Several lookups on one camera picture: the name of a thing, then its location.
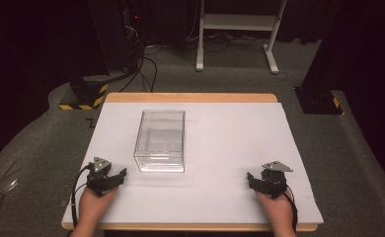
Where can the person's left hand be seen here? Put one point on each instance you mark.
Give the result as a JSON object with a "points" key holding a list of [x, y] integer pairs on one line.
{"points": [[93, 207]]}

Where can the white paper sheet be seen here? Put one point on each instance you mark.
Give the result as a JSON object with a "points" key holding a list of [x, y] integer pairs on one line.
{"points": [[220, 158]]}

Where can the person's right hand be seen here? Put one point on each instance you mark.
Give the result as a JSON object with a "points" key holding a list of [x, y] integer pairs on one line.
{"points": [[277, 210]]}

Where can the white metal stand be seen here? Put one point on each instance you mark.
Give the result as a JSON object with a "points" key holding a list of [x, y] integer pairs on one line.
{"points": [[240, 22]]}

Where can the clear plastic box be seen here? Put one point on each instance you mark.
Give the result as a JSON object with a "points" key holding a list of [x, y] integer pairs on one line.
{"points": [[161, 144]]}

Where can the black yellow striped stand base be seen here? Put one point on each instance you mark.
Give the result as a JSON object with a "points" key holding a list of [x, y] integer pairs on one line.
{"points": [[85, 95]]}

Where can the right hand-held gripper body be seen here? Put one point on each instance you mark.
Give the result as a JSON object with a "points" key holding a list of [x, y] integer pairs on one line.
{"points": [[274, 182]]}

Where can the dark equipment rack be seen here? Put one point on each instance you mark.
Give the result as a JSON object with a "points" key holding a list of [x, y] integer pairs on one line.
{"points": [[132, 33]]}

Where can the wooden table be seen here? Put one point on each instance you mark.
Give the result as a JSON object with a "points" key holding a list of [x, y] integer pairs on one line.
{"points": [[190, 97]]}

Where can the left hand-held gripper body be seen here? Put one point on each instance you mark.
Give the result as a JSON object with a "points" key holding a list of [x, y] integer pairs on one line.
{"points": [[99, 179]]}

